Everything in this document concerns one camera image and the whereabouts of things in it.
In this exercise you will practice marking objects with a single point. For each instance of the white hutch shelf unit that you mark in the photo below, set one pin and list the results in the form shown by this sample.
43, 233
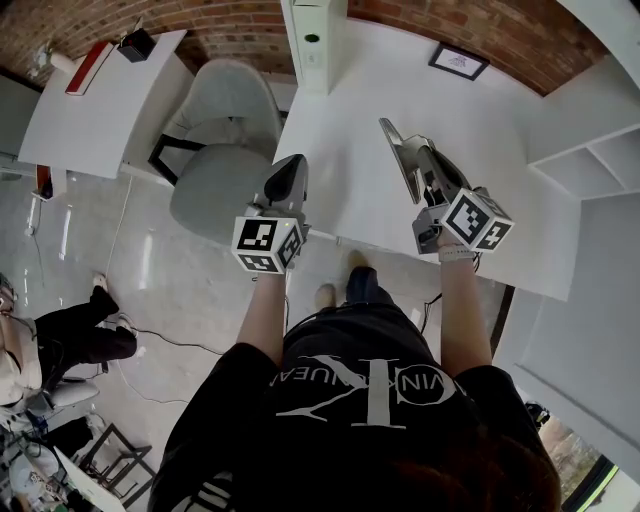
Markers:
580, 110

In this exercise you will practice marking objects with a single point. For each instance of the black metal frame stand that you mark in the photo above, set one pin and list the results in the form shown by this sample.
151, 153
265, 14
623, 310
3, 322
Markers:
135, 450

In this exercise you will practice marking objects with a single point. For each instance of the person's shoe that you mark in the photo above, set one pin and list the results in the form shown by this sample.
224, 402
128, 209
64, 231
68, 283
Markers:
356, 260
325, 296

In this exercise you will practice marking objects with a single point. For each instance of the grey stool seat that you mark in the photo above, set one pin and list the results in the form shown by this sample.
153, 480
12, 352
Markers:
75, 395

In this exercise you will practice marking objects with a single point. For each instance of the person's right forearm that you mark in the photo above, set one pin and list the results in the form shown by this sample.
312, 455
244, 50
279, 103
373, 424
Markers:
462, 320

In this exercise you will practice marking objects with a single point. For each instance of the white work table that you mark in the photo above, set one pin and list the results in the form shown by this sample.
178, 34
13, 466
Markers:
90, 487

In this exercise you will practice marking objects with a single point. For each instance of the person's right shoe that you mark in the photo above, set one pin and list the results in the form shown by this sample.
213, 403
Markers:
356, 260

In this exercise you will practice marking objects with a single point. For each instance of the black picture frame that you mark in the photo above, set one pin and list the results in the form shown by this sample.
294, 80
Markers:
457, 61

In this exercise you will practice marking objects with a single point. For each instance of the white desk with drawers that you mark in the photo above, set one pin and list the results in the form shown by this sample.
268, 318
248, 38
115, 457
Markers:
475, 110

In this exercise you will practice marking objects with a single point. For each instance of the small dark box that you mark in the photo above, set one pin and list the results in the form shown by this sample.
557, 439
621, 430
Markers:
136, 46

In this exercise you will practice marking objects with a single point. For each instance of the black bag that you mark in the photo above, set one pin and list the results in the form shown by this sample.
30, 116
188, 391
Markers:
537, 414

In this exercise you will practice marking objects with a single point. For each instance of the grey upholstered chair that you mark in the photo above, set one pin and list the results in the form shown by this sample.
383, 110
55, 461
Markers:
215, 195

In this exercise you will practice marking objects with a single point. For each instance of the person's dark trousers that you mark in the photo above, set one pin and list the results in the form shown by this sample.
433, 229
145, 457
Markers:
367, 290

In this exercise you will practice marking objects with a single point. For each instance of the red book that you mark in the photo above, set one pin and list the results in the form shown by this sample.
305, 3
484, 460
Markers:
87, 70

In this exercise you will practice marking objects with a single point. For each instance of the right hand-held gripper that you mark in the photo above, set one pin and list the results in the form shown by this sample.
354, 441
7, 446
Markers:
475, 220

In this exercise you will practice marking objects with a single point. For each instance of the orange desk drawer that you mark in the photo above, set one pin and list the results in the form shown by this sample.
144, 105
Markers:
42, 177

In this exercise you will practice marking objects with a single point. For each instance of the large metal binder clip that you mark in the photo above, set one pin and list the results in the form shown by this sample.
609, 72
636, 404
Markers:
400, 155

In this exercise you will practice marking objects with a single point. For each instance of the person's left shoe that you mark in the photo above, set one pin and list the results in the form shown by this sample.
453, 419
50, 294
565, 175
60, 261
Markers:
325, 296

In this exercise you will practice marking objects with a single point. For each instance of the white vase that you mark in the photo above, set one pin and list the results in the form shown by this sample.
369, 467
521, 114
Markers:
62, 61

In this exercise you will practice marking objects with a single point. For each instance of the plain white desk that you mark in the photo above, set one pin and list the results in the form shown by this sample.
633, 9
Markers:
100, 125

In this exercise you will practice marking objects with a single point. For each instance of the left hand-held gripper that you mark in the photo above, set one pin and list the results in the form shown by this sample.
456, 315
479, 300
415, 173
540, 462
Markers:
257, 235

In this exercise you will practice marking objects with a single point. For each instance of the person's left forearm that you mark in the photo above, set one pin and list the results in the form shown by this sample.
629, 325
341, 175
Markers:
262, 320

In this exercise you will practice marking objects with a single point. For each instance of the person's black printed shirt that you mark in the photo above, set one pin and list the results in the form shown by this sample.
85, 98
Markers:
325, 450

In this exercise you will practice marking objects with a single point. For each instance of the white binder folder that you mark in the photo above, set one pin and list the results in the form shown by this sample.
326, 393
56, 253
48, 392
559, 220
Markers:
320, 75

